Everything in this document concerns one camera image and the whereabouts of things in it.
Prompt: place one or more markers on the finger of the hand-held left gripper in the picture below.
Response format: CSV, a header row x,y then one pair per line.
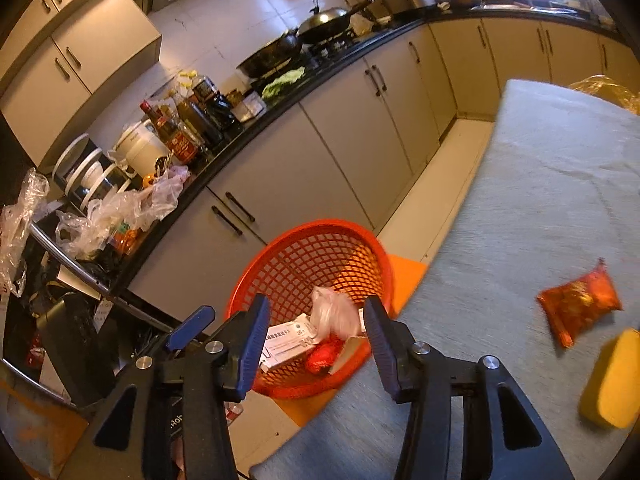
x,y
192,325

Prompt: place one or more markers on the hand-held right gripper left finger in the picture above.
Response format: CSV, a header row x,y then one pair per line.
x,y
250,350

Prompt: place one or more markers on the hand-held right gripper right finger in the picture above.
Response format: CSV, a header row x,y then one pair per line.
x,y
382,350

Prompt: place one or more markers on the white carton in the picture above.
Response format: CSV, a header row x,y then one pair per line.
x,y
350,352

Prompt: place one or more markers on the white printed packet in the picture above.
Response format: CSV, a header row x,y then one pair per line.
x,y
290,340

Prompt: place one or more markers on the red wrapper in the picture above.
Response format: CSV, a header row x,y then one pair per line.
x,y
322,357

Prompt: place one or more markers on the red plastic basket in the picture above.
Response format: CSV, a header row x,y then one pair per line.
x,y
300,255

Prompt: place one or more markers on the orange snack packet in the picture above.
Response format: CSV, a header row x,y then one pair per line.
x,y
580,300

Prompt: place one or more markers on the yellow sponge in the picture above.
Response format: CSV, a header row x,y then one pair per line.
x,y
612,385

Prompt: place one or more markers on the red white small can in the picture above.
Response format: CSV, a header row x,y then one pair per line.
x,y
234,412

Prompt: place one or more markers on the black bag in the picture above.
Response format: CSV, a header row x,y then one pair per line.
x,y
75,350

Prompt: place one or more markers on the crumpled clear plastic bags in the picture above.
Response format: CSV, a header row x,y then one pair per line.
x,y
120,210

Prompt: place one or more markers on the brown cardboard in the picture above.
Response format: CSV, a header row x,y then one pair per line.
x,y
35,430

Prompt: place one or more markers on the orange fruit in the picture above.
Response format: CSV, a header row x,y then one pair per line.
x,y
150,181

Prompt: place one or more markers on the white thermos jug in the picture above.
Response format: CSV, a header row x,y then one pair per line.
x,y
142,150

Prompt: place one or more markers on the dark sauce bottle red label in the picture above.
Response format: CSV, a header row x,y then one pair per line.
x,y
177,142

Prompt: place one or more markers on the white stacked bowls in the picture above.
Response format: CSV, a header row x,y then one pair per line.
x,y
90,170

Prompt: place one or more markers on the large clear plastic bag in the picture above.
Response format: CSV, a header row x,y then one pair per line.
x,y
20,230

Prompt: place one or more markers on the beige lower cabinets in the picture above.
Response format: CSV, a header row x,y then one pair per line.
x,y
325,160

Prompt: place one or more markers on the dark soy sauce bottle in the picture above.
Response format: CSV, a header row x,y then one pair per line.
x,y
200,120

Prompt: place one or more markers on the small seasoning container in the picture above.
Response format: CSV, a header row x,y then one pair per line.
x,y
247,106

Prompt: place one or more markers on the dark bottle yellow cap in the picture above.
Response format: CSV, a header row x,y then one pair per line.
x,y
210,95

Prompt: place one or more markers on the black kitchen countertop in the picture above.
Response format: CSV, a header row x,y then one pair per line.
x,y
280,102

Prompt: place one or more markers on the green leafy vegetable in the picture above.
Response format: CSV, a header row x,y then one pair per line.
x,y
284,82

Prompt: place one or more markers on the black frying wok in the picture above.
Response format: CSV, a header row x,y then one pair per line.
x,y
267,57

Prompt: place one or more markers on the gas stove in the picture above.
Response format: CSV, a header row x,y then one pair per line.
x,y
330,45

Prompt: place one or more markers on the wok with steel lid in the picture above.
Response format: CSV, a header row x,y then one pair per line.
x,y
325,22

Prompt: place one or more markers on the small clear plastic bag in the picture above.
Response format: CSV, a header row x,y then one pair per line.
x,y
364,19

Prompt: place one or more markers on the yellow brown plastic bag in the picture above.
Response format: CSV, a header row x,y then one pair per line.
x,y
605,90

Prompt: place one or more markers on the steel frame chair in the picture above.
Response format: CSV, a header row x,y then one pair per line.
x,y
75,263

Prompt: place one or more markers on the beige wall cabinet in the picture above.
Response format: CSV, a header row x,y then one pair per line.
x,y
50,90

